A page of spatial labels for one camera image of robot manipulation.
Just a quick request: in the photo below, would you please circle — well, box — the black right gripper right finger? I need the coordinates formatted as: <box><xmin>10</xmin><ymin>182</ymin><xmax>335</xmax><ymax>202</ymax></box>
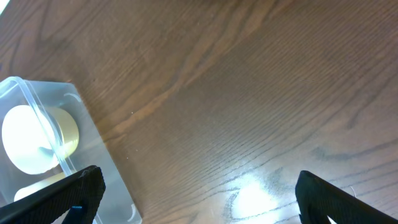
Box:
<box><xmin>295</xmin><ymin>170</ymin><xmax>397</xmax><ymax>224</ymax></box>

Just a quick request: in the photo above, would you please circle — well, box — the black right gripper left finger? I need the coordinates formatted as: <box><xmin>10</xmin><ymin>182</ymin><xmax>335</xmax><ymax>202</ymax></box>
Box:
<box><xmin>1</xmin><ymin>166</ymin><xmax>106</xmax><ymax>223</ymax></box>

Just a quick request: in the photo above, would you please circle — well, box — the yellow plastic bowl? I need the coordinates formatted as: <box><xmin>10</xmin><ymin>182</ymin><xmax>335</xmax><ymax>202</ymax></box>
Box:
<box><xmin>46</xmin><ymin>107</ymin><xmax>80</xmax><ymax>158</ymax></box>

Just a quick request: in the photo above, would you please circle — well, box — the white plastic cup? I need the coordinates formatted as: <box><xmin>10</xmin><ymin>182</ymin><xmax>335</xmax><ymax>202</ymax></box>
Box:
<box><xmin>14</xmin><ymin>172</ymin><xmax>65</xmax><ymax>202</ymax></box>

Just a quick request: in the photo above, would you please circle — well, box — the white plastic bowl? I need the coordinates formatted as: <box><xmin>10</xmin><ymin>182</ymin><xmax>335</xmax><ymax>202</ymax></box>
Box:
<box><xmin>2</xmin><ymin>105</ymin><xmax>58</xmax><ymax>175</ymax></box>

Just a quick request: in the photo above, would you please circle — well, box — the clear plastic container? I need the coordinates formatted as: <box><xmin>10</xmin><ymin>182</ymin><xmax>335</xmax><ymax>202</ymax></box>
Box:
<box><xmin>1</xmin><ymin>77</ymin><xmax>142</xmax><ymax>224</ymax></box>

